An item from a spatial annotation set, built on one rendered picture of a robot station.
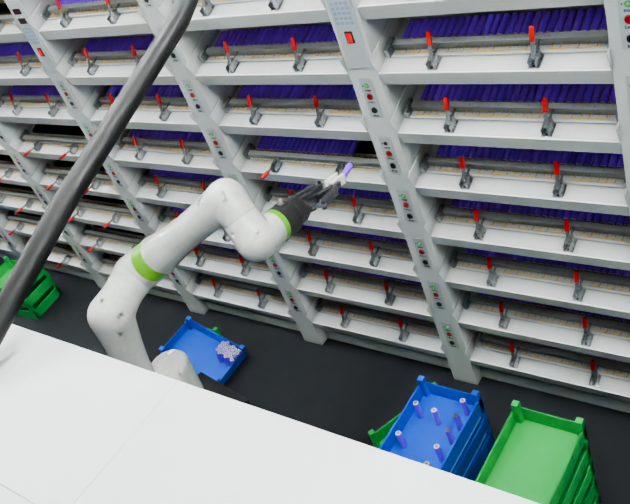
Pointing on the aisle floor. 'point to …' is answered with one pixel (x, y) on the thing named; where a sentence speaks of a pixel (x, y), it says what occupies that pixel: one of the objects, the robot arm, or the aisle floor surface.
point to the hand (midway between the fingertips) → (334, 182)
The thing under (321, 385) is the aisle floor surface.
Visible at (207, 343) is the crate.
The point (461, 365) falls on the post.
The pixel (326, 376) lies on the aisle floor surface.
